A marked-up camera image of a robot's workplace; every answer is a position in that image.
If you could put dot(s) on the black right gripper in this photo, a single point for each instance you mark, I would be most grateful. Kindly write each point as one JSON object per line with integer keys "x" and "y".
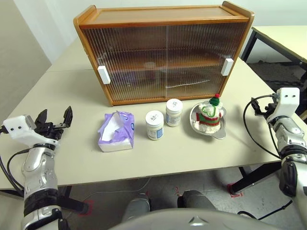
{"x": 267, "y": 109}

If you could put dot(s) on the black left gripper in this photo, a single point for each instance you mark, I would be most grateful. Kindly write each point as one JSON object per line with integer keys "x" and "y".
{"x": 49, "y": 129}

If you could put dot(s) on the red green white plush toy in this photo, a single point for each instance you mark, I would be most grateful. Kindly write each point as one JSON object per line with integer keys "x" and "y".
{"x": 207, "y": 117}

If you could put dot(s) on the purple tissue pack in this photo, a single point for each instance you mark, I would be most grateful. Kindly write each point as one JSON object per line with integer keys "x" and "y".
{"x": 115, "y": 139}

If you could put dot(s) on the ribbed clear sliding door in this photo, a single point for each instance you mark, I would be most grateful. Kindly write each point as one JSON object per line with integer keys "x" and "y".
{"x": 201, "y": 48}
{"x": 129, "y": 60}

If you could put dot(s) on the white plastic bottle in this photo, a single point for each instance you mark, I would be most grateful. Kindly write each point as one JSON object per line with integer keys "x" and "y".
{"x": 174, "y": 113}
{"x": 154, "y": 127}

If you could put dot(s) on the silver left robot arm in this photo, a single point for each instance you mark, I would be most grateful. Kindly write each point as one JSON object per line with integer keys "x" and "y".
{"x": 38, "y": 172}

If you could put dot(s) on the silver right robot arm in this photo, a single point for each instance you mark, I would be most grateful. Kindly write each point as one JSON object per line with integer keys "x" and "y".
{"x": 295, "y": 153}

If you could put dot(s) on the wooden cabinet with shelves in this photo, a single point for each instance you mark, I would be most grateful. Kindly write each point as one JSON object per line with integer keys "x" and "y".
{"x": 153, "y": 14}

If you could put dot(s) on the beige side table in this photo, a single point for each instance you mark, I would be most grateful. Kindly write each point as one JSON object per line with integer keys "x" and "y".
{"x": 280, "y": 36}

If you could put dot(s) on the dark rounded robot leg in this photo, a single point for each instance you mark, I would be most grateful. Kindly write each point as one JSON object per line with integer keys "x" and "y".
{"x": 194, "y": 200}
{"x": 136, "y": 208}

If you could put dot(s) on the grey robot torso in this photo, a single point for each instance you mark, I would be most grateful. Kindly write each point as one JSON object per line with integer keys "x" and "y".
{"x": 204, "y": 220}

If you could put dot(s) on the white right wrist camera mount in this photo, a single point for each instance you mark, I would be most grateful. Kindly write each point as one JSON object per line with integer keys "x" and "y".
{"x": 286, "y": 98}

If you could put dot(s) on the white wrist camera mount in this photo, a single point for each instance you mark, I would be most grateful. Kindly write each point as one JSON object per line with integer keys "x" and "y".
{"x": 286, "y": 98}
{"x": 18, "y": 130}

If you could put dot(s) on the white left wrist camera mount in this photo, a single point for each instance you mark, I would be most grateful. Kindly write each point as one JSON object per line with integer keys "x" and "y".
{"x": 18, "y": 130}

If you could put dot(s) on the black table leg frame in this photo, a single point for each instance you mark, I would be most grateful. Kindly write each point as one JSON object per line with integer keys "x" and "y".
{"x": 254, "y": 178}
{"x": 72, "y": 203}

